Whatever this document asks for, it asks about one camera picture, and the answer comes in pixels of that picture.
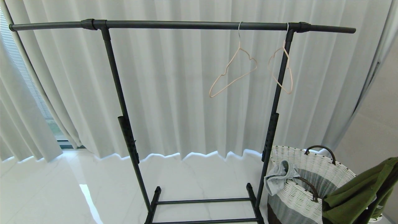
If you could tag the pink clothes hanger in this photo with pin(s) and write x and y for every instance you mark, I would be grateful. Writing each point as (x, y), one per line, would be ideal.
(284, 46)
(239, 40)

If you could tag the green shirt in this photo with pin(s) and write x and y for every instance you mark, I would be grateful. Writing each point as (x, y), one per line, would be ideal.
(351, 193)

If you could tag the black clothes rack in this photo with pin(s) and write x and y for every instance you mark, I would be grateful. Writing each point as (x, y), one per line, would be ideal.
(186, 25)

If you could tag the white laundry basket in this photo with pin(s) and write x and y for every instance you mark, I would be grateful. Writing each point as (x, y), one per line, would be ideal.
(295, 199)

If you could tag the white curtain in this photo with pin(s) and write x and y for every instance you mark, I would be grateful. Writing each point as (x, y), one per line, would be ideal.
(18, 124)
(186, 93)

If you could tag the pale grey garment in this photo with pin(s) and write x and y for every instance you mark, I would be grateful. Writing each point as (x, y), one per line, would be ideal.
(278, 180)

